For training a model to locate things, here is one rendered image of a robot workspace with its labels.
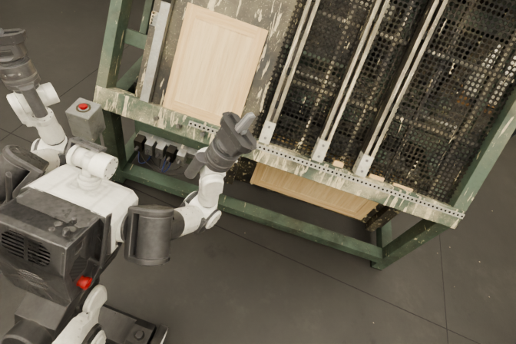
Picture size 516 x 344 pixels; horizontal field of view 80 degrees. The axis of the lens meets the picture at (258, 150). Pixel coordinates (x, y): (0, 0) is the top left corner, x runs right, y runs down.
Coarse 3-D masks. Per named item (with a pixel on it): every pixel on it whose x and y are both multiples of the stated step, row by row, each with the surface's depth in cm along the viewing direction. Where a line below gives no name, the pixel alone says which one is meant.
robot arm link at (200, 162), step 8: (200, 152) 87; (192, 160) 87; (200, 160) 85; (208, 160) 85; (192, 168) 88; (200, 168) 89; (208, 168) 88; (216, 168) 85; (224, 168) 86; (192, 176) 90; (200, 176) 90; (224, 176) 92
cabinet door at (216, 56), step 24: (192, 24) 160; (216, 24) 160; (240, 24) 159; (192, 48) 164; (216, 48) 163; (240, 48) 162; (192, 72) 167; (216, 72) 167; (240, 72) 166; (168, 96) 172; (192, 96) 171; (216, 96) 170; (240, 96) 169; (216, 120) 174
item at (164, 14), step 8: (160, 8) 157; (168, 8) 157; (160, 16) 158; (168, 16) 159; (160, 24) 159; (168, 24) 162; (160, 32) 161; (160, 40) 162; (152, 48) 163; (160, 48) 163; (152, 56) 164; (160, 56) 167; (152, 64) 165; (152, 72) 167; (144, 80) 168; (152, 80) 168; (144, 88) 169; (152, 88) 170; (144, 96) 170
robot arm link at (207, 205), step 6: (198, 192) 106; (192, 198) 110; (198, 198) 107; (204, 198) 103; (210, 198) 103; (216, 198) 105; (192, 204) 109; (198, 204) 109; (204, 204) 106; (210, 204) 106; (216, 204) 110; (204, 210) 108; (210, 210) 109; (204, 216) 108
